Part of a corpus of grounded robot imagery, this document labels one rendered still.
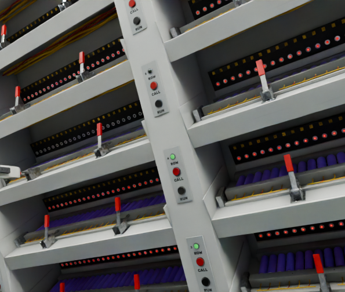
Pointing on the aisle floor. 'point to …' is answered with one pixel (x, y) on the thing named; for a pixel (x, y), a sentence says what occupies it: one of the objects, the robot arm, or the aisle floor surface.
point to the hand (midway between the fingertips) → (5, 172)
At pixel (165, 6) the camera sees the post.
